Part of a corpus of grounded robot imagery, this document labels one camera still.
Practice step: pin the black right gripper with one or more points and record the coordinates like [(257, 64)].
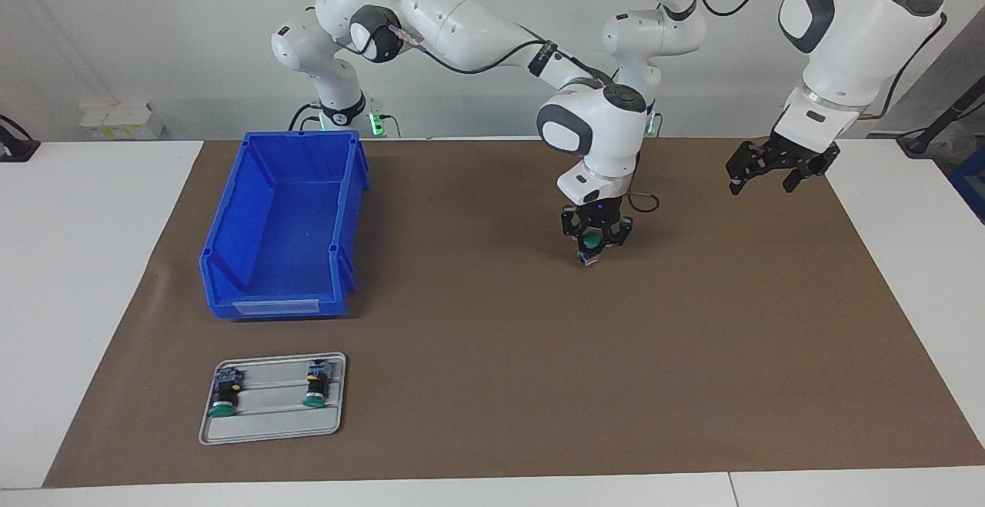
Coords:
[(600, 215)]

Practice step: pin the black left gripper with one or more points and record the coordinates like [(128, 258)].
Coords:
[(796, 149)]

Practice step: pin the green push button switch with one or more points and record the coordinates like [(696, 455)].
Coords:
[(591, 245)]

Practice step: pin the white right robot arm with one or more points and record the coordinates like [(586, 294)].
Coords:
[(462, 22)]

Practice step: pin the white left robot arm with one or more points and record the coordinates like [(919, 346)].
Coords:
[(846, 30)]

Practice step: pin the green button with yellow block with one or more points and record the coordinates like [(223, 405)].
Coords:
[(316, 388)]

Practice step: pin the green button with grey block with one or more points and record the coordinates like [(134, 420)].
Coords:
[(225, 395)]

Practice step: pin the brown table mat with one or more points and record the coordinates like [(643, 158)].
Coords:
[(539, 376)]

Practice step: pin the black stand pole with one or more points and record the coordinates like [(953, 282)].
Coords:
[(935, 126)]

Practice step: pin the blue crate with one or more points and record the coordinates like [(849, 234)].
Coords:
[(973, 180)]

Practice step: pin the green lit base connector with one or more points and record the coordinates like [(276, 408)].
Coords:
[(377, 122)]

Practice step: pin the blue plastic storage bin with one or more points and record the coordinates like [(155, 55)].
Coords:
[(285, 238)]

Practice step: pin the grey metal tray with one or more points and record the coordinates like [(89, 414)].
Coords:
[(269, 430)]

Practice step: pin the white power strip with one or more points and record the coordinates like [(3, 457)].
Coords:
[(115, 118)]

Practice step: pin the black clamp mount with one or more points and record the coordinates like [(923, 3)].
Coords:
[(15, 149)]

